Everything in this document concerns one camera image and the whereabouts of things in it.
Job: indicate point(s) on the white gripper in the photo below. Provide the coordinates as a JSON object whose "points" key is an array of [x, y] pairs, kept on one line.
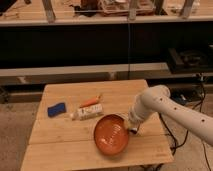
{"points": [[136, 116]]}

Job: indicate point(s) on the orange ceramic bowl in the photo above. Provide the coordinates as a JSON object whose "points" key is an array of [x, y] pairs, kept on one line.
{"points": [[110, 135]]}

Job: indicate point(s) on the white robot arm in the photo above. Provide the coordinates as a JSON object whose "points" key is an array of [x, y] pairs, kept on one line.
{"points": [[157, 99]]}

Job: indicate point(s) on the white plastic bottle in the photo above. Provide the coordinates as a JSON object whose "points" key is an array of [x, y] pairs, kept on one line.
{"points": [[87, 112]]}

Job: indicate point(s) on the orange toy carrot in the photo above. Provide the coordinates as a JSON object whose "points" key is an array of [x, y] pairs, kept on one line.
{"points": [[91, 101]]}

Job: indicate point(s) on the black power adapter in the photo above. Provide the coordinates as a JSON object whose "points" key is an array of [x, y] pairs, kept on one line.
{"points": [[179, 100]]}

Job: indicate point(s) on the blue sponge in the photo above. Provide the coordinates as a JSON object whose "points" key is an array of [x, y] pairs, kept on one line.
{"points": [[56, 109]]}

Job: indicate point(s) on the black equipment case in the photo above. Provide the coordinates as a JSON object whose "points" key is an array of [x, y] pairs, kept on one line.
{"points": [[188, 61]]}

